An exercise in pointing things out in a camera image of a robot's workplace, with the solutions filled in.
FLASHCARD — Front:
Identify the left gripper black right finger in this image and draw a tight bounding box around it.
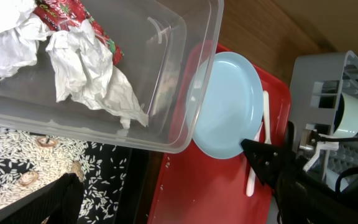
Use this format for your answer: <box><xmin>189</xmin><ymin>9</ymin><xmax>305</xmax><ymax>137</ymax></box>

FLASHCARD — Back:
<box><xmin>241</xmin><ymin>139</ymin><xmax>358</xmax><ymax>223</ymax></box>

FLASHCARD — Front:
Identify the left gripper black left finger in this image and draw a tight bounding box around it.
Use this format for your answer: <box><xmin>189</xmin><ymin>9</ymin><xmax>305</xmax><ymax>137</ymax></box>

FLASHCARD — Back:
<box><xmin>0</xmin><ymin>173</ymin><xmax>84</xmax><ymax>224</ymax></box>

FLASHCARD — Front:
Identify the white plastic fork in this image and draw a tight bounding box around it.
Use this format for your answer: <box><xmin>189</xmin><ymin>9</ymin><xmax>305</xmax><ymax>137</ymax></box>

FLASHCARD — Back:
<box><xmin>246</xmin><ymin>123</ymin><xmax>263</xmax><ymax>197</ymax></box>

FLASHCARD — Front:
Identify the white plastic spoon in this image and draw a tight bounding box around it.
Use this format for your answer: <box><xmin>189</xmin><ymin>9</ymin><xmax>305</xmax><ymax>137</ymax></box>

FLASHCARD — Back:
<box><xmin>263</xmin><ymin>90</ymin><xmax>272</xmax><ymax>144</ymax></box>

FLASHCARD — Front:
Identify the mint green bowl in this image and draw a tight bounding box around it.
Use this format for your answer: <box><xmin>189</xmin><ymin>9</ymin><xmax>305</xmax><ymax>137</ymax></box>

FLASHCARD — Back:
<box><xmin>333</xmin><ymin>93</ymin><xmax>358</xmax><ymax>138</ymax></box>

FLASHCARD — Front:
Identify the light blue plate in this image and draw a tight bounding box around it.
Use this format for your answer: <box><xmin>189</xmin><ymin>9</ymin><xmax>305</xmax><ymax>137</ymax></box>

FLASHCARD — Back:
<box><xmin>185</xmin><ymin>52</ymin><xmax>264</xmax><ymax>159</ymax></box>

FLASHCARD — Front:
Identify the white napkin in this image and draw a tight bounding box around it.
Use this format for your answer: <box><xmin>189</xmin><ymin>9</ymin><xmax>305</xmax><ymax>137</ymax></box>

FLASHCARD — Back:
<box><xmin>0</xmin><ymin>0</ymin><xmax>149</xmax><ymax>129</ymax></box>

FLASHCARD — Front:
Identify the red snack wrapper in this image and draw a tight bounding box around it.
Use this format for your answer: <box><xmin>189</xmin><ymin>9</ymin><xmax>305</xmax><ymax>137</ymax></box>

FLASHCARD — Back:
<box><xmin>34</xmin><ymin>0</ymin><xmax>124</xmax><ymax>65</ymax></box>

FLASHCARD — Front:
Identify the light blue bowl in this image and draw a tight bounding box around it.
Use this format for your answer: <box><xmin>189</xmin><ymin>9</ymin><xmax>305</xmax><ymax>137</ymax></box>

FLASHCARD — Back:
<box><xmin>325</xmin><ymin>169</ymin><xmax>349</xmax><ymax>190</ymax></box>

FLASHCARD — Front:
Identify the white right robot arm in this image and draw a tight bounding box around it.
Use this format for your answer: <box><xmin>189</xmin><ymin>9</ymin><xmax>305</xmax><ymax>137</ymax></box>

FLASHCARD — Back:
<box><xmin>288</xmin><ymin>156</ymin><xmax>358</xmax><ymax>223</ymax></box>

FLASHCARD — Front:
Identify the black waste tray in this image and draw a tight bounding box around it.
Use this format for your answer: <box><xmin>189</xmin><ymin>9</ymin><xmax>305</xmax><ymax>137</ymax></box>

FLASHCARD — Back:
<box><xmin>0</xmin><ymin>124</ymin><xmax>150</xmax><ymax>224</ymax></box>

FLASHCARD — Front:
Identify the grey dishwasher rack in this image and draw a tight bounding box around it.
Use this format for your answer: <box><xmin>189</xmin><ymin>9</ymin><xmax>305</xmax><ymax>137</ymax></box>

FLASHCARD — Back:
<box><xmin>285</xmin><ymin>51</ymin><xmax>358</xmax><ymax>185</ymax></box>

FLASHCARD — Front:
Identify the clear plastic waste bin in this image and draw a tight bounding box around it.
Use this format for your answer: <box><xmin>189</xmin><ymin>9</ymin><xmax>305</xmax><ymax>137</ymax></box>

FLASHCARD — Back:
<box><xmin>0</xmin><ymin>0</ymin><xmax>223</xmax><ymax>153</ymax></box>

